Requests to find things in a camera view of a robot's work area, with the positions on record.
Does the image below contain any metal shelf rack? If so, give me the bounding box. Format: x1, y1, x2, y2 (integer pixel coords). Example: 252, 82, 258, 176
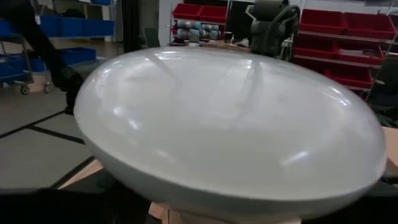
292, 0, 398, 94

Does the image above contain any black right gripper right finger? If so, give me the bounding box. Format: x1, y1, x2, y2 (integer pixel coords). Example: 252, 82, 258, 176
301, 182, 398, 224

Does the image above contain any black vertical post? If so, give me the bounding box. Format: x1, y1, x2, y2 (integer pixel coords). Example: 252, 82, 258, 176
121, 0, 141, 54

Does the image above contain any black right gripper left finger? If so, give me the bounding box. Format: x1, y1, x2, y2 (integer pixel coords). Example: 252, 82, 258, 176
0, 179, 153, 224

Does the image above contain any blue wheeled bin cart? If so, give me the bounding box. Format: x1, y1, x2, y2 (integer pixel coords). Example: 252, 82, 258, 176
0, 18, 52, 96

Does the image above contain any blue storage bin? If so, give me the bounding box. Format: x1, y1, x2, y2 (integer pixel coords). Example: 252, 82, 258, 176
60, 17, 85, 38
39, 15, 63, 38
82, 19, 116, 37
60, 47, 98, 63

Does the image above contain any red storage bin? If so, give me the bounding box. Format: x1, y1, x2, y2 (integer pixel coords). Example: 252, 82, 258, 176
293, 36, 339, 60
343, 12, 397, 40
198, 5, 228, 24
323, 67, 374, 90
337, 45, 386, 67
172, 2, 203, 21
299, 8, 346, 35

